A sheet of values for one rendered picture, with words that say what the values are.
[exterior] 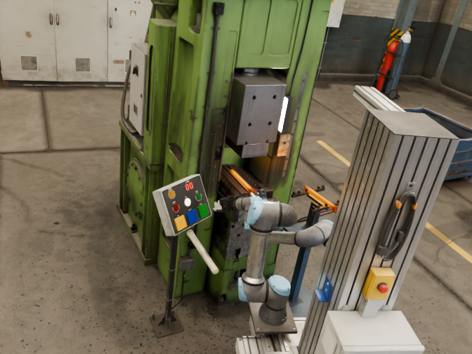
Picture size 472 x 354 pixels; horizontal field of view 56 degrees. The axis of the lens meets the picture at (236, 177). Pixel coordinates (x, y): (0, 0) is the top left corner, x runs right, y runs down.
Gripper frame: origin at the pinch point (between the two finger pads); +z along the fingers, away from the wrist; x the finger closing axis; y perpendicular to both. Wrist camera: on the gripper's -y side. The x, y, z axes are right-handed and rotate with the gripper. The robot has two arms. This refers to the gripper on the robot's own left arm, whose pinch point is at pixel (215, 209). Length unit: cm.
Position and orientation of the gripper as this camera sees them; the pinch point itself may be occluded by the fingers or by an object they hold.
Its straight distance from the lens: 274.7
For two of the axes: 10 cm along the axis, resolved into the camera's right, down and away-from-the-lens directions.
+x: -6.1, 3.0, -7.4
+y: -2.7, -9.5, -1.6
